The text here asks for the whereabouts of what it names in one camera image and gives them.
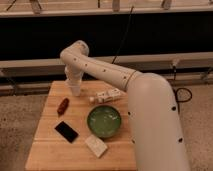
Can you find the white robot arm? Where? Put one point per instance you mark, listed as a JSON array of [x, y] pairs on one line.
[[153, 112]]

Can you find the black smartphone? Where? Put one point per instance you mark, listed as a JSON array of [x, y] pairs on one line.
[[66, 131]]

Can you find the wooden bamboo table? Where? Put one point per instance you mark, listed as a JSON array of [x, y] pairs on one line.
[[50, 151]]

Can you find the brown sausage-shaped object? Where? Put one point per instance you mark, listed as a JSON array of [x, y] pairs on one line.
[[63, 106]]

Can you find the white rectangular sponge block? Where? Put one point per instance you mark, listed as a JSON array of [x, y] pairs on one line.
[[96, 145]]

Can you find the green ceramic bowl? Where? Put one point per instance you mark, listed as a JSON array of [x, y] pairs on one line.
[[104, 121]]

